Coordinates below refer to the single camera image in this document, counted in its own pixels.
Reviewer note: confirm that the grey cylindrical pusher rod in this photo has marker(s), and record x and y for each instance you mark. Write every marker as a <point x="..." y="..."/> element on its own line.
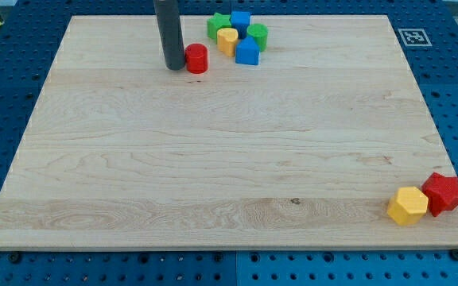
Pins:
<point x="169" y="26"/>

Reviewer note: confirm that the blue cube block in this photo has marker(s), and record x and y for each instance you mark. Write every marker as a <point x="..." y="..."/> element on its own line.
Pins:
<point x="240" y="20"/>

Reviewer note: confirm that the red star block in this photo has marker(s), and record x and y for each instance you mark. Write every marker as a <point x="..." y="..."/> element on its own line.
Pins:
<point x="442" y="192"/>

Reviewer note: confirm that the white fiducial marker tag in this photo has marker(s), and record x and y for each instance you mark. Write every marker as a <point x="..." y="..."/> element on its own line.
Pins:
<point x="413" y="37"/>

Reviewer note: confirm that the blue triangular block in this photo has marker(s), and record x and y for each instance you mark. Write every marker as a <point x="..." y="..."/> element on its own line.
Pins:
<point x="247" y="52"/>

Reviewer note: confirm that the yellow heart block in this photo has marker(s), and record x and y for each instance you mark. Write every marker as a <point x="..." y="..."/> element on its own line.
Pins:
<point x="227" y="39"/>

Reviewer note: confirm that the red cylinder block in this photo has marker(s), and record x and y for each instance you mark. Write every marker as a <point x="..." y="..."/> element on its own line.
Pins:
<point x="196" y="56"/>

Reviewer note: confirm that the green star block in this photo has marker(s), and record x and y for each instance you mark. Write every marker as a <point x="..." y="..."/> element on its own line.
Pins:
<point x="216" y="22"/>

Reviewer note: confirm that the yellow hexagon block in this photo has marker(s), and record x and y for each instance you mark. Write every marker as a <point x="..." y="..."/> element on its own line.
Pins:
<point x="407" y="206"/>

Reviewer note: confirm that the green cylinder block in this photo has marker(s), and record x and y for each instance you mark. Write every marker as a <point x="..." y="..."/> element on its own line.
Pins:
<point x="259" y="32"/>

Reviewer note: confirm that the light wooden board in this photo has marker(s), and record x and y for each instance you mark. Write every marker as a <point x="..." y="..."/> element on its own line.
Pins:
<point x="302" y="151"/>

